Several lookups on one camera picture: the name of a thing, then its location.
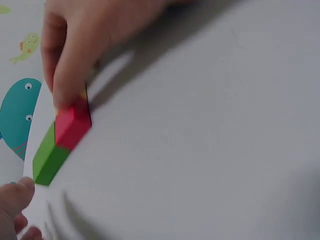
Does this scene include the person's left hand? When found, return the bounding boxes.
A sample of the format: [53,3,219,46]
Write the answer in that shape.
[0,176,45,240]

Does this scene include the green wooden block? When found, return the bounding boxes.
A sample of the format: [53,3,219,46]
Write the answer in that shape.
[32,121,71,187]

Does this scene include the person's right hand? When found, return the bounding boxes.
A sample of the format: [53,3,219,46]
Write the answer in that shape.
[40,0,181,115]

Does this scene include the red wooden block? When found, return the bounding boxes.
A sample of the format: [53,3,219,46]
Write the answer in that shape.
[54,96,93,152]

